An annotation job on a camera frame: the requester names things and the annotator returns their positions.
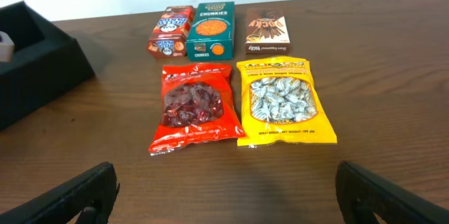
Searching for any brown Pocky box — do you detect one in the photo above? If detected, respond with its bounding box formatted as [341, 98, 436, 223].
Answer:
[245, 8, 291, 55]

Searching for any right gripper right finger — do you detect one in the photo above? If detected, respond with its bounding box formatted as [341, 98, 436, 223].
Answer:
[335, 162, 448, 224]

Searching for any red Hello Panda box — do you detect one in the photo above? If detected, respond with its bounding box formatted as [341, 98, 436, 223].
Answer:
[147, 6, 195, 58]

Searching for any yellow Hacks candy bag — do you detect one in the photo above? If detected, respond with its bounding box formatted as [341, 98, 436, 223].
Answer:
[236, 56, 337, 148]

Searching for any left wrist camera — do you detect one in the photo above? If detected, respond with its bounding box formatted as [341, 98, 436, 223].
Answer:
[0, 32, 15, 62]

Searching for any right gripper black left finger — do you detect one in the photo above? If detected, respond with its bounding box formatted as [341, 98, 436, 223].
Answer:
[1, 162, 120, 223]

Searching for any black gift box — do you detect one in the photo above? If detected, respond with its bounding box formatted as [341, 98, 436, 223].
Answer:
[1, 1, 95, 129]

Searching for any red Hacks candy bag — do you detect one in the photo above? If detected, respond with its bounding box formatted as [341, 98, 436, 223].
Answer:
[149, 63, 246, 156]

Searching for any teal Good Day Chunkies box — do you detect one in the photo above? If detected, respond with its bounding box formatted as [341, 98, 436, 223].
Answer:
[185, 1, 235, 62]

